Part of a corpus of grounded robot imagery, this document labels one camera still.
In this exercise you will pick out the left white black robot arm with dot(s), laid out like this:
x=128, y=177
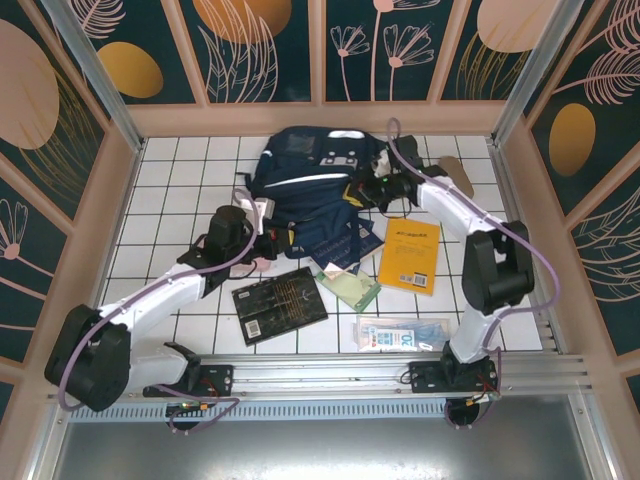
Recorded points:
x=150, y=300

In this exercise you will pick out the small white pink eraser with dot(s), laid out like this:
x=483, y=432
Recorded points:
x=334, y=272

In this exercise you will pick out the left aluminium corner post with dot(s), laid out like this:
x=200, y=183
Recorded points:
x=100, y=85

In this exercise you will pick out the tan glasses case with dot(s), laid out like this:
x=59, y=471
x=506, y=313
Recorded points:
x=460, y=175

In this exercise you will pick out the green notebook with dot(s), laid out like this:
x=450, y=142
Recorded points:
x=355, y=290

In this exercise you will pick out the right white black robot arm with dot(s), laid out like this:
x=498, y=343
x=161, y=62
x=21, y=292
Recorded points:
x=495, y=270

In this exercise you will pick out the clear packet of blue masks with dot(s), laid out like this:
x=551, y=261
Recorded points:
x=400, y=335

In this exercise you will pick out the aluminium corner post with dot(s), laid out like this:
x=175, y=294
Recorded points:
x=535, y=70
x=100, y=85

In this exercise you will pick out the yellow book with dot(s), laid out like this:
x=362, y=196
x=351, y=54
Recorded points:
x=407, y=257

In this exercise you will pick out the right aluminium corner post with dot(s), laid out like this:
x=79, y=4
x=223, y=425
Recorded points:
x=535, y=70

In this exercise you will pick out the navy blue backpack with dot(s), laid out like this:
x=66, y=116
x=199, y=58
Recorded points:
x=310, y=195

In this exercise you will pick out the black book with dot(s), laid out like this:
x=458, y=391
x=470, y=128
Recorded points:
x=280, y=307

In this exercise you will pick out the dark blue notebook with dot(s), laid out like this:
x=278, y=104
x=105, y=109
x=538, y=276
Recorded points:
x=340, y=252

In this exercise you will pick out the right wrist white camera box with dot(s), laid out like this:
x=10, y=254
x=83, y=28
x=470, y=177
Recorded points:
x=384, y=162

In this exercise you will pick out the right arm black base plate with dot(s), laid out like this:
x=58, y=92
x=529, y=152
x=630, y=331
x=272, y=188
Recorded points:
x=425, y=377

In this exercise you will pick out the aluminium side rail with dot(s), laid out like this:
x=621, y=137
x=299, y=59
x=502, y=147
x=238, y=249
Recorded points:
x=515, y=200

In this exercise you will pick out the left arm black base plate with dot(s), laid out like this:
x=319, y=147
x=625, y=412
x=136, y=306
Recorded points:
x=215, y=380

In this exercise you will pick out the grey metal sheet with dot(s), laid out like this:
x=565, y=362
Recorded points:
x=320, y=450

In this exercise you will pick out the pink pencil case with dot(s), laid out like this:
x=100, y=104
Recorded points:
x=262, y=264

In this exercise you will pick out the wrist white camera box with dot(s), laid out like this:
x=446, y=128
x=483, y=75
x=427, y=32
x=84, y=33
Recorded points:
x=262, y=207
x=384, y=162

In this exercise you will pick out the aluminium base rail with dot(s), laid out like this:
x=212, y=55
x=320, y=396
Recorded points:
x=320, y=372

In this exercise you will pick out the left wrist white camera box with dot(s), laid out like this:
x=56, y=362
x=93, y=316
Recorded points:
x=262, y=207

